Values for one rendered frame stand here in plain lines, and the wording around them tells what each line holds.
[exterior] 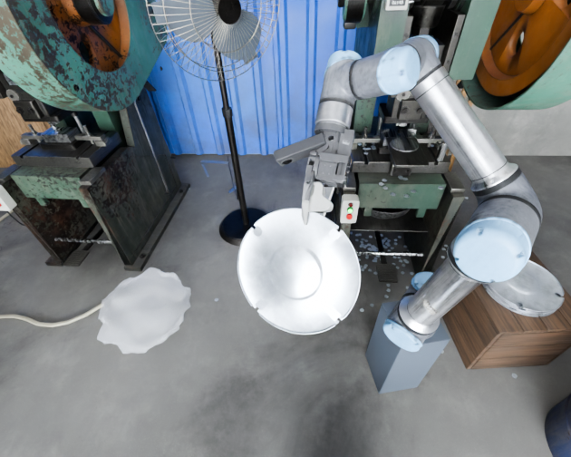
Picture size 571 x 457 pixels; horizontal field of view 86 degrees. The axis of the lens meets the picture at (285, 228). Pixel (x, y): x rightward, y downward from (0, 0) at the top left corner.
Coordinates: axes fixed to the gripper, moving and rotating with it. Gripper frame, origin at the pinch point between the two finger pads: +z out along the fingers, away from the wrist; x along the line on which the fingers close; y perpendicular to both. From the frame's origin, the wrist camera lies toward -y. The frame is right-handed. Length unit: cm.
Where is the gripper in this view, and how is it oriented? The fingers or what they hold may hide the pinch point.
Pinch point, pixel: (304, 218)
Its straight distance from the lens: 66.2
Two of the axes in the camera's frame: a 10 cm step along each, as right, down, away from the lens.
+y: 9.5, 1.9, -2.5
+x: 2.5, 0.5, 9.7
